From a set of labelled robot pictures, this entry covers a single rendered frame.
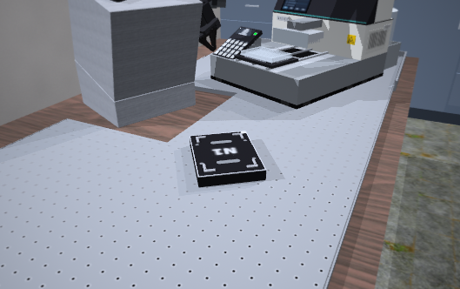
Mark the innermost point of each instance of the translucent bottle with dark grey cap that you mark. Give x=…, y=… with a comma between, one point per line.
x=394, y=15

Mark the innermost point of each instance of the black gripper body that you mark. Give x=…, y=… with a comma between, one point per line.
x=205, y=28

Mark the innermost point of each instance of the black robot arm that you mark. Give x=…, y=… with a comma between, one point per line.
x=207, y=11

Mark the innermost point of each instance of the white multiwell plate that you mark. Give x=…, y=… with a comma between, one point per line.
x=266, y=54

